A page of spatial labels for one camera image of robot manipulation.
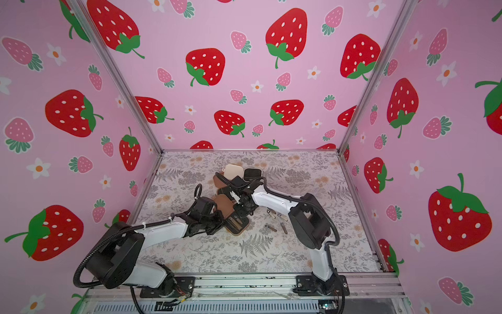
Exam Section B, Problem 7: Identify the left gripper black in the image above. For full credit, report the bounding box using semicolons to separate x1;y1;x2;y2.
200;210;230;235

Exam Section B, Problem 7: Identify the tan brown case lid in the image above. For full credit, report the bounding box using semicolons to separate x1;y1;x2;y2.
213;194;234;219

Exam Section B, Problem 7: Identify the black tray tan case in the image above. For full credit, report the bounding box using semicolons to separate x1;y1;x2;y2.
224;213;250;236

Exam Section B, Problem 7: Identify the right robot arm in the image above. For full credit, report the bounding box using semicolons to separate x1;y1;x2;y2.
215;173;346;298

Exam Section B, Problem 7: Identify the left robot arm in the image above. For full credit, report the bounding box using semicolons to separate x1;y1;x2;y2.
73;184;225;294

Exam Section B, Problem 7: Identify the small silver nail tool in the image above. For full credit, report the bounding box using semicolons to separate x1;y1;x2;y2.
267;210;277;219

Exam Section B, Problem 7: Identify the small nail clipper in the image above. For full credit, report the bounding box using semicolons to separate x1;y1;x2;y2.
277;213;288;222

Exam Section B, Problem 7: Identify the black tray cream case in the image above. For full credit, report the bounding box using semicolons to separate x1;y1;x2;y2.
243;167;262;181

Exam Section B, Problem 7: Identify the cream case lid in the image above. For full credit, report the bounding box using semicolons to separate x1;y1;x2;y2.
224;164;244;181

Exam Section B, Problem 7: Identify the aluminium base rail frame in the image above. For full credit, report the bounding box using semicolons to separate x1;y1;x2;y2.
76;273;413;313

